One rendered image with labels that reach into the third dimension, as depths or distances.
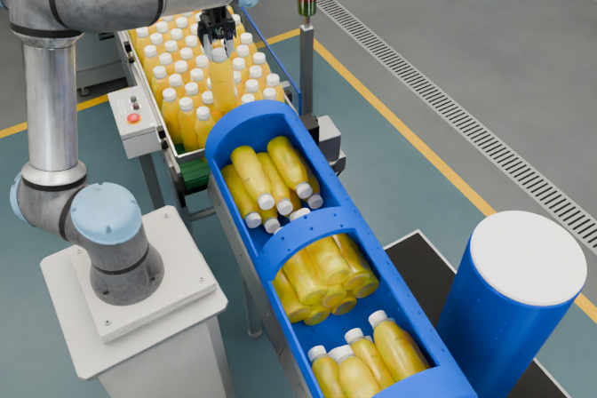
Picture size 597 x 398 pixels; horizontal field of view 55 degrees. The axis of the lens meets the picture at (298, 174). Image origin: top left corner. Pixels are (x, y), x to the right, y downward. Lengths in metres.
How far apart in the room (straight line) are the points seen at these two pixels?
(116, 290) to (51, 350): 1.46
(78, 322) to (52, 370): 1.33
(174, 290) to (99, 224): 0.25
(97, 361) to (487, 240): 0.95
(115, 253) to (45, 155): 0.22
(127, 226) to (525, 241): 0.97
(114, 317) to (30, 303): 1.59
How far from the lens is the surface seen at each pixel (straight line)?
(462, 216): 2.91
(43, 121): 1.11
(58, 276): 1.37
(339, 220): 1.25
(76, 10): 0.97
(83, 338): 1.27
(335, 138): 1.96
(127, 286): 1.20
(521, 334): 1.58
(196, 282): 1.24
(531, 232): 1.58
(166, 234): 1.33
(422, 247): 2.57
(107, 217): 1.09
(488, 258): 1.49
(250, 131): 1.57
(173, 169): 1.84
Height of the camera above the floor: 2.22
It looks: 48 degrees down
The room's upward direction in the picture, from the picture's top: straight up
